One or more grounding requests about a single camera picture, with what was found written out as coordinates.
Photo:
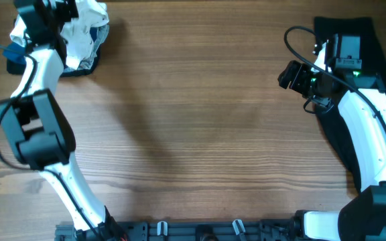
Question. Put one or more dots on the blue button shirt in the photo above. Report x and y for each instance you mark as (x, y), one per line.
(80, 56)

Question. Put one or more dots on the white t-shirt black print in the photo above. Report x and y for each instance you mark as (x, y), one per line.
(91, 13)

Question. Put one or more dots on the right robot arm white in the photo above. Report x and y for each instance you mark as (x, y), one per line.
(359, 100)

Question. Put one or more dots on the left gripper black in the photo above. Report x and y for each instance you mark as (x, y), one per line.
(66, 10)

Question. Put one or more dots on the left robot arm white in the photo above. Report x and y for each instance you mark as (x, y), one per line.
(37, 130)

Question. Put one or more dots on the black trousers right side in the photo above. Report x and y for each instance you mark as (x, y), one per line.
(373, 57)

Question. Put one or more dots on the grey white-trimmed garment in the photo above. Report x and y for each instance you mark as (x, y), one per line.
(82, 34)

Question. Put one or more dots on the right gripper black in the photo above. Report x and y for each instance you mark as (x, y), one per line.
(295, 77)

